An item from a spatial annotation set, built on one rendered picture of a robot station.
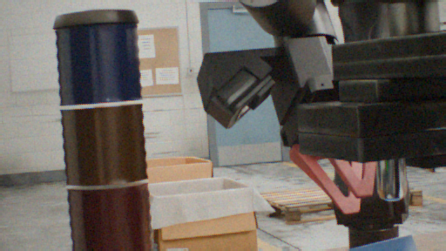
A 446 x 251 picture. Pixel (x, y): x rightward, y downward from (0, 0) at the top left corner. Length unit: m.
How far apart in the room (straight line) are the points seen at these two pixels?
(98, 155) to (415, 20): 0.30
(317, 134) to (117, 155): 0.25
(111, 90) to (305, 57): 0.40
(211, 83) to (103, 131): 0.38
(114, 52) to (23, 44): 11.02
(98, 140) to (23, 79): 11.01
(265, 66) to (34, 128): 10.66
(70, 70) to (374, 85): 0.25
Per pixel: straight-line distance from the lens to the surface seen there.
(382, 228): 1.05
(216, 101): 0.75
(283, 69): 0.77
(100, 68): 0.38
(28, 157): 11.41
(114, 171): 0.38
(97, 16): 0.38
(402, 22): 0.61
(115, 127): 0.38
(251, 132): 11.82
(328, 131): 0.59
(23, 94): 11.38
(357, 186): 0.73
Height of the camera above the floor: 1.16
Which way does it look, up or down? 3 degrees down
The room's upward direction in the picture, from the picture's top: 4 degrees counter-clockwise
